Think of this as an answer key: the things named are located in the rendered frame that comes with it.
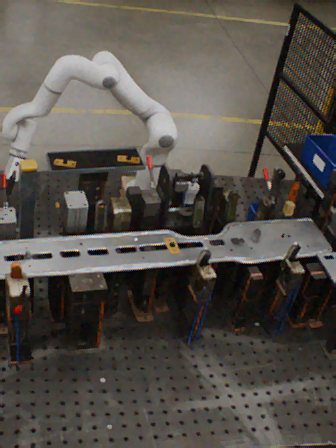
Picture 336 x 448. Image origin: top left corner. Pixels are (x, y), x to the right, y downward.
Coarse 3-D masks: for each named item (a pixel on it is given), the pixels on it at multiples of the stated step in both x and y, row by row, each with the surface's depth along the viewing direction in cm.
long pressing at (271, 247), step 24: (0, 240) 213; (24, 240) 215; (48, 240) 217; (72, 240) 220; (96, 240) 222; (120, 240) 224; (144, 240) 226; (192, 240) 231; (264, 240) 238; (288, 240) 240; (312, 240) 243; (0, 264) 204; (24, 264) 206; (48, 264) 208; (72, 264) 210; (96, 264) 212; (120, 264) 215; (144, 264) 217; (168, 264) 219; (192, 264) 222
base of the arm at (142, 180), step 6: (156, 168) 271; (138, 174) 277; (144, 174) 274; (156, 174) 274; (132, 180) 290; (138, 180) 278; (144, 180) 276; (150, 180) 275; (156, 180) 276; (144, 186) 278
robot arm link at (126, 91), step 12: (96, 60) 237; (108, 60) 234; (120, 72) 244; (120, 84) 244; (132, 84) 244; (120, 96) 245; (132, 96) 245; (144, 96) 249; (132, 108) 249; (144, 108) 251; (156, 108) 261; (144, 120) 264
